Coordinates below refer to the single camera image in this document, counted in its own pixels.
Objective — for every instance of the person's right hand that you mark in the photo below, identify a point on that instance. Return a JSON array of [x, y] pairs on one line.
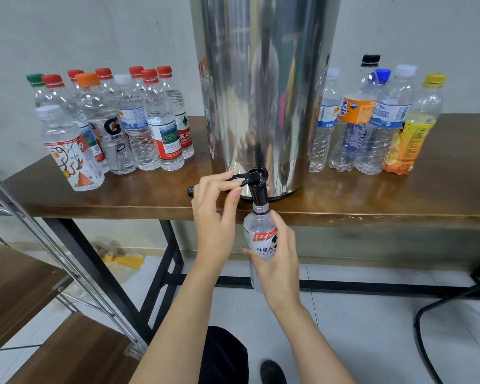
[[281, 269]]

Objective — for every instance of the person's left hand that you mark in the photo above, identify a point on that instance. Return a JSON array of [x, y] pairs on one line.
[[214, 229]]

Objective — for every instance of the black bottle cap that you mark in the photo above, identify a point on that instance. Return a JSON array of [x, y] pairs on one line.
[[190, 191]]

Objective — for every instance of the white-cap blue-label bottle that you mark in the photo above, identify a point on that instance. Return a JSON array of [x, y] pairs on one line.
[[136, 124]]

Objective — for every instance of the orange cap clear plastic bottle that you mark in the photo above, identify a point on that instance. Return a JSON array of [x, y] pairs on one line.
[[112, 132]]

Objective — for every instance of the white patterned label plastic bottle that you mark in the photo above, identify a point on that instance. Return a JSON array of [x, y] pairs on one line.
[[72, 156]]

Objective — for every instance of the slim blue label plastic bottle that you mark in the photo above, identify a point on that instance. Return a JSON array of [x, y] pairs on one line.
[[326, 116]]

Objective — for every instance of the stainless steel water dispenser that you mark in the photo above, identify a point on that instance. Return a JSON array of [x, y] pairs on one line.
[[264, 76]]

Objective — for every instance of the orange label black cap bottle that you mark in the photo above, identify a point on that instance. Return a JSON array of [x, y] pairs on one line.
[[358, 112]]

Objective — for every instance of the green red label plastic bottle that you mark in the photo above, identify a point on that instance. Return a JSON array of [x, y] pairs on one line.
[[136, 70]]

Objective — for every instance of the white cap blue label bottle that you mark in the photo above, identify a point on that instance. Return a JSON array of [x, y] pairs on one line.
[[388, 120]]

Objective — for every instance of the yellow label plastic bottle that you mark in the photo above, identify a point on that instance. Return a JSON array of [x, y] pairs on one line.
[[412, 136]]

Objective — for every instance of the wooden metal shelf rack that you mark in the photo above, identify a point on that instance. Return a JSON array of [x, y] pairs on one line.
[[12, 296]]

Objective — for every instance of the blue cap plastic bottle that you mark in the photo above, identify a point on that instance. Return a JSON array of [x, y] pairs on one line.
[[382, 76]]

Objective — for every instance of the green label plastic water bottle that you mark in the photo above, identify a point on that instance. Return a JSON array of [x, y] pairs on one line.
[[35, 85]]

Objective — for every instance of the person's right forearm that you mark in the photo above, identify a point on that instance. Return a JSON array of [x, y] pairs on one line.
[[316, 352]]

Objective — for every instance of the person's left forearm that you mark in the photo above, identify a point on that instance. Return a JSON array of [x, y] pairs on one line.
[[182, 338]]

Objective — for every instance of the person's black shoe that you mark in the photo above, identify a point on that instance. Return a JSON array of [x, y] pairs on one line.
[[273, 372]]

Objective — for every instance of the person's black trouser leg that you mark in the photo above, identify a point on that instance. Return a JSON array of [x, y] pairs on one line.
[[222, 360]]

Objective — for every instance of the yellow debris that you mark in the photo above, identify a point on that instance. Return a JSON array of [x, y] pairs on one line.
[[126, 260]]

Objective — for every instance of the black metal table frame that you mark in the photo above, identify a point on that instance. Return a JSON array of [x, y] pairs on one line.
[[360, 288]]

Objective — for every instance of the wooden stool with black frame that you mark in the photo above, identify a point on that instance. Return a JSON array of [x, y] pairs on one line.
[[456, 312]]

